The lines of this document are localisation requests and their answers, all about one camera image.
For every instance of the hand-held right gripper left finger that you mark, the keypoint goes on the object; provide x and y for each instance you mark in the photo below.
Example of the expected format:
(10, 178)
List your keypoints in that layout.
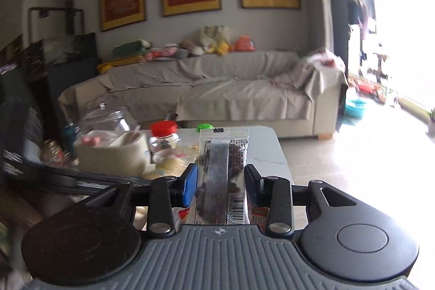
(189, 184)

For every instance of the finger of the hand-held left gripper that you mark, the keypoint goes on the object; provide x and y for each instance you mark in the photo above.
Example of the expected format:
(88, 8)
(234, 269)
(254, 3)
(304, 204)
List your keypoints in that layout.
(85, 175)
(74, 187)

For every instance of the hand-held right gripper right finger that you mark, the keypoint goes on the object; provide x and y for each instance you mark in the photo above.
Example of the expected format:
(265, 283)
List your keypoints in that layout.
(253, 184)

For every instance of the clear dark snack packet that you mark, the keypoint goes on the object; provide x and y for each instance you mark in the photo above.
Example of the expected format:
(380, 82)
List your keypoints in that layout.
(221, 174)

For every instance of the pink round snacks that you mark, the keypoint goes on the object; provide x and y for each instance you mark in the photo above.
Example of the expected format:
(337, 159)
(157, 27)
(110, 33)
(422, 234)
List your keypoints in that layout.
(91, 140)

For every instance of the yellow snack bag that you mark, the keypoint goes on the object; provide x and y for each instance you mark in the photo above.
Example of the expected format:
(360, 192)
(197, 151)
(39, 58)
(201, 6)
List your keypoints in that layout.
(171, 167)

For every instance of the red green snack packet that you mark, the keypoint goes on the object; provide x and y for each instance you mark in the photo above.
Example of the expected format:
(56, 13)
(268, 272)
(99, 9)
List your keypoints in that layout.
(259, 217)

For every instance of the small glass jar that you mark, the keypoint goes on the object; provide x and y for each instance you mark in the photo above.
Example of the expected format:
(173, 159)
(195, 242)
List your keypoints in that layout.
(56, 154)

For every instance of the white storage box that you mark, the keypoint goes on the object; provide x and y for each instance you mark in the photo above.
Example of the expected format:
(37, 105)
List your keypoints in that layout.
(115, 154)

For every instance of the blue cup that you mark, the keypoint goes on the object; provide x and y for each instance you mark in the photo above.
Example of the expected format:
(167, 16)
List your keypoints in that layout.
(71, 140)

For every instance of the red-lid plastic jar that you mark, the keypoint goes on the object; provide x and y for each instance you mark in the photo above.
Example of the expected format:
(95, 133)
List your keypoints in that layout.
(165, 144)

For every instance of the green-lid plastic jar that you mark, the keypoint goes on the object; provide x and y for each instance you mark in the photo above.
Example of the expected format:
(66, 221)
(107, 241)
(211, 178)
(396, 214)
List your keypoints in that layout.
(204, 127)

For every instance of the large clear plastic jar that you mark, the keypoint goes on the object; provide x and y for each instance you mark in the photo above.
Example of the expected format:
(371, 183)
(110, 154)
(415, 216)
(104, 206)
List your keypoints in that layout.
(105, 116)

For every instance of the dark cabinet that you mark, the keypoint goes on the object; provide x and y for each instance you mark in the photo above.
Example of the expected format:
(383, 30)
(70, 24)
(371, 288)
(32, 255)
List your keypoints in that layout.
(68, 86)

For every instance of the fish tank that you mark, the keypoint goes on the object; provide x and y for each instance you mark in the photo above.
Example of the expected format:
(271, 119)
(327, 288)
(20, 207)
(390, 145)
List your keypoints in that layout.
(68, 48)

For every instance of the grey covered sofa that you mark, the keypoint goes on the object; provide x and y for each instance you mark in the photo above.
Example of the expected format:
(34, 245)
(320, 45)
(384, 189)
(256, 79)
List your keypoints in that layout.
(238, 89)

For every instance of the yellow cushion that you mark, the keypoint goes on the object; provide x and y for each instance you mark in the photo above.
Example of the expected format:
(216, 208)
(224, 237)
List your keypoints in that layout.
(119, 63)

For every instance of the pink grey blanket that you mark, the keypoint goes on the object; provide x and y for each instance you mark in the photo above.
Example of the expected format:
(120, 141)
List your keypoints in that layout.
(306, 71)

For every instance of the turquoise basin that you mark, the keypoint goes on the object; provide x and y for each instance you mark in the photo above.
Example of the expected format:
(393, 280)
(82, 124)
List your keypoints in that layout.
(356, 108)

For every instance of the grey plush toy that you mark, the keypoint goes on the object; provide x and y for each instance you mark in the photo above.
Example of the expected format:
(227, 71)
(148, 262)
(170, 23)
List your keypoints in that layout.
(190, 50)

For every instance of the green cushion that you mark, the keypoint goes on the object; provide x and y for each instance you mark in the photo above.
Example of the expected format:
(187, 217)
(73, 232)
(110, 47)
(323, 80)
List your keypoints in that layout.
(131, 48)

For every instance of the pink plush toy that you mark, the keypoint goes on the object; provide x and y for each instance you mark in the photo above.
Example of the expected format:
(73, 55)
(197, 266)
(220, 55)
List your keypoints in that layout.
(163, 52)

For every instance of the yellow plush toy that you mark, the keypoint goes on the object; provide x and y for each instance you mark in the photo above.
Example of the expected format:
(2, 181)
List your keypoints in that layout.
(222, 48)

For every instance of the orange plush toy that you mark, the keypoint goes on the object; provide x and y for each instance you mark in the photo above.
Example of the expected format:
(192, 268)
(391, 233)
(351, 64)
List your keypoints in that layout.
(244, 44)

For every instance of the red floor boxes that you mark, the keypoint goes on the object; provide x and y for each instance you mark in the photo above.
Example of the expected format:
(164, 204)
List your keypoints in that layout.
(370, 91)

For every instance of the beige cloth bag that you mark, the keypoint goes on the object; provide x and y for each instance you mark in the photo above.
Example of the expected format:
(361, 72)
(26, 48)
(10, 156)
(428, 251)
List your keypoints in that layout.
(214, 35)

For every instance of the potted plant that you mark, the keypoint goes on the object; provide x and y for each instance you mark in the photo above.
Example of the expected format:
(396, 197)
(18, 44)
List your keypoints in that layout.
(431, 122)

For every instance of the hanging clothes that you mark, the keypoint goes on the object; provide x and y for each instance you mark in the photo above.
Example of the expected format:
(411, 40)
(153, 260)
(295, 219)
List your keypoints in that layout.
(363, 18)

